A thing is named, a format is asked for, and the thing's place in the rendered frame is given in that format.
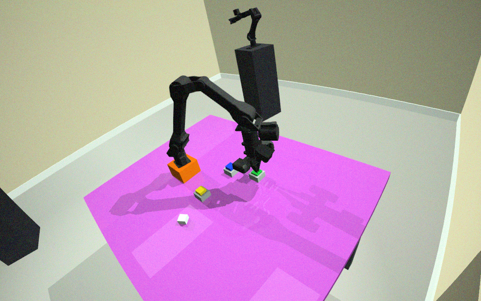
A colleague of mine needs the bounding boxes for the green button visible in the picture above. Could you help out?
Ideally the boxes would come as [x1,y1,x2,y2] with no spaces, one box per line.
[249,169,266,183]

